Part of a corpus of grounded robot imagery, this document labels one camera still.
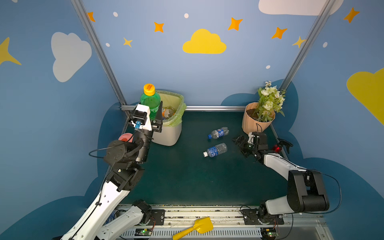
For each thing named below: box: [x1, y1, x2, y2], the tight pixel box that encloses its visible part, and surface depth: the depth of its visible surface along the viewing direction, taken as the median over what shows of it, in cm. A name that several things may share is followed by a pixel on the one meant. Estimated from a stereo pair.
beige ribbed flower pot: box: [242, 102, 276, 135], surface depth 103 cm
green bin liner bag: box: [156, 89, 187, 127], surface depth 94 cm
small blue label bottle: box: [207, 127, 230, 140], surface depth 107 cm
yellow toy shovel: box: [172, 216, 214, 240], surface depth 73 cm
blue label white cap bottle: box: [202, 142, 228, 158], surface depth 96 cm
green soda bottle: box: [140, 83, 161, 121], surface depth 41 cm
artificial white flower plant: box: [254, 81, 287, 123], surface depth 95 cm
